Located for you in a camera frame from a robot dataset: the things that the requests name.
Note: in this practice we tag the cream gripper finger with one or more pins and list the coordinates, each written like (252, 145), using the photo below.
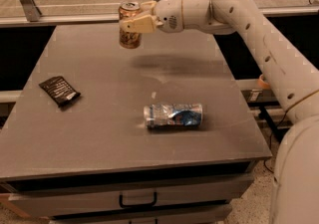
(140, 24)
(148, 8)

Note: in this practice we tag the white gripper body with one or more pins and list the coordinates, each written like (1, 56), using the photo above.
(168, 13)

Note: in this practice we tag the orange soda can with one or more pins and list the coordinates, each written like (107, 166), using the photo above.
(128, 37)

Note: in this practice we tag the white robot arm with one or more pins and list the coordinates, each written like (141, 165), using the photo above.
(292, 78)

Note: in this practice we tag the black rxbar chocolate wrapper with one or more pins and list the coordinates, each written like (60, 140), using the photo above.
(59, 90)

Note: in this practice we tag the roll of tan tape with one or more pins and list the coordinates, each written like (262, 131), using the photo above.
(263, 83)

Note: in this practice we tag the black metal stand leg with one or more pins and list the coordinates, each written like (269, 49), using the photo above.
(274, 126)

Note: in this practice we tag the upper grey drawer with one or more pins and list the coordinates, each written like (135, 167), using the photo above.
(106, 198)

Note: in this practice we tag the grey drawer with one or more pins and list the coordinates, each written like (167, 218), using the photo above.
(203, 214)
(106, 198)

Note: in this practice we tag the lower grey drawer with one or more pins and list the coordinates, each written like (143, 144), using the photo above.
(203, 214)

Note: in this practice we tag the black upper drawer handle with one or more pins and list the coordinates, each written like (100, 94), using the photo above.
(138, 199)

